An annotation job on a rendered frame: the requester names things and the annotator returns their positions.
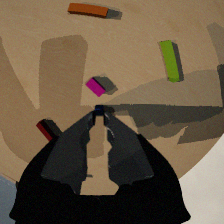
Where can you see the orange rod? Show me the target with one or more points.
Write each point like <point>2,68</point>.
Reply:
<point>89,10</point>

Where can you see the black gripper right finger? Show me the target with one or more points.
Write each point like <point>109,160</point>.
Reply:
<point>134,160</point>

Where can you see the small magenta block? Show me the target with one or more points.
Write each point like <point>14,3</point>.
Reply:
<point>95,86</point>

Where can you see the lime green rod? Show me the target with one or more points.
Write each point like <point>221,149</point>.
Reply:
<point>170,60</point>

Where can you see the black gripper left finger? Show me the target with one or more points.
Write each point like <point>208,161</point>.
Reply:
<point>61,160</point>

